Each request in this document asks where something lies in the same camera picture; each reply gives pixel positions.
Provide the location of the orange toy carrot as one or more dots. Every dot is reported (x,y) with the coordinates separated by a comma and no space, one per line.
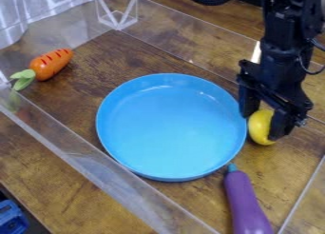
(43,68)

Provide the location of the blue box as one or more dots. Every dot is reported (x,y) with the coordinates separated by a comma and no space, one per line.
(14,222)

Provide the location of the purple toy eggplant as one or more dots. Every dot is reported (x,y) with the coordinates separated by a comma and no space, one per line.
(248,218)

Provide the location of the blue round plate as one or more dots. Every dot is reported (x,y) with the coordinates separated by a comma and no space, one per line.
(171,126)

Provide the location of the yellow toy lemon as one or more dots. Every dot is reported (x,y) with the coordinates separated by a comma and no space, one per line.
(259,126)

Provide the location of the white mesh curtain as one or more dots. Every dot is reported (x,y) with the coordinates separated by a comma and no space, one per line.
(19,13)

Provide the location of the clear acrylic corner bracket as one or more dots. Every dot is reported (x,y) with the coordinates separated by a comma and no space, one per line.
(115,19)

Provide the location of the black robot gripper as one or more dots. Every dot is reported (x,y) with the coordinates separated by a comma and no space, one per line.
(274,81)

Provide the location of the clear acrylic front wall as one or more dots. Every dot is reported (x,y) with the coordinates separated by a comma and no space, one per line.
(162,213)

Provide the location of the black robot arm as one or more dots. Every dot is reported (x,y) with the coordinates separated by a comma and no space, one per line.
(292,20)

